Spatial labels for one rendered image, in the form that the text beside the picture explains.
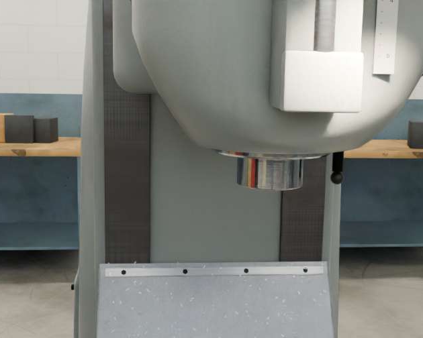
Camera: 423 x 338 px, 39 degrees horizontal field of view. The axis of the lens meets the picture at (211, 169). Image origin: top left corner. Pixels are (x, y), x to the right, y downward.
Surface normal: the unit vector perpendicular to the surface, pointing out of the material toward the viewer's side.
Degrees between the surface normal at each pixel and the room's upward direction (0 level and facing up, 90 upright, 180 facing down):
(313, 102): 90
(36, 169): 90
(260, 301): 63
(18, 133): 90
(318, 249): 90
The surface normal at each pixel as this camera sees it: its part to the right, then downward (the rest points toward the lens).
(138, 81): 0.07, 0.59
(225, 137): -0.40, 0.80
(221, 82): -0.20, 0.29
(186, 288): 0.09, -0.30
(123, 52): -0.37, 0.14
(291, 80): 0.09, 0.15
